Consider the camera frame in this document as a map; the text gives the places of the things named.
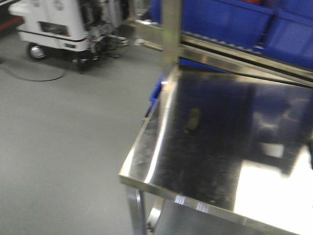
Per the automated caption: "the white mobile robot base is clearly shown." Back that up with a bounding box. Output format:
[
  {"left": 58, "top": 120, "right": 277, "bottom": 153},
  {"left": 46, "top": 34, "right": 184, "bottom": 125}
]
[{"left": 8, "top": 0, "right": 129, "bottom": 71}]

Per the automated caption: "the inner left brake pad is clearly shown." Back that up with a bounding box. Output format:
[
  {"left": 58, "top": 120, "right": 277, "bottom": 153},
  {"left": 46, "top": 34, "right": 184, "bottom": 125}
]
[{"left": 184, "top": 107, "right": 201, "bottom": 135}]

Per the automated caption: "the left blue plastic bin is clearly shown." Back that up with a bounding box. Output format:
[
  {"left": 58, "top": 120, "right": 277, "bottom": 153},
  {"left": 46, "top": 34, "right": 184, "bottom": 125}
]
[{"left": 150, "top": 0, "right": 276, "bottom": 49}]

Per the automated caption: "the blue plastic bin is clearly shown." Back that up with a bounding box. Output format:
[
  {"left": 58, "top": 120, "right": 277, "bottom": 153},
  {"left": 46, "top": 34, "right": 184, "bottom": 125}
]
[
  {"left": 150, "top": 0, "right": 276, "bottom": 49},
  {"left": 254, "top": 0, "right": 313, "bottom": 69}
]

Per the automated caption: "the right blue plastic bin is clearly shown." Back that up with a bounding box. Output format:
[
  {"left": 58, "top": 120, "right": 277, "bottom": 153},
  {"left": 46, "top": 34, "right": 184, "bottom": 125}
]
[{"left": 254, "top": 0, "right": 313, "bottom": 69}]

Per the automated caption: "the steel roller rack rail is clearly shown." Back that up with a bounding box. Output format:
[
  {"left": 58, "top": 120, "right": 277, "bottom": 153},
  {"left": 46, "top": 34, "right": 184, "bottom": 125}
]
[{"left": 122, "top": 19, "right": 313, "bottom": 89}]

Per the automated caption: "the left steel upright post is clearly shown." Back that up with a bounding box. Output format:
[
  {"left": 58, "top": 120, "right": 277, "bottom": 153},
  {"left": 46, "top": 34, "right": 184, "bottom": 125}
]
[{"left": 161, "top": 0, "right": 182, "bottom": 75}]

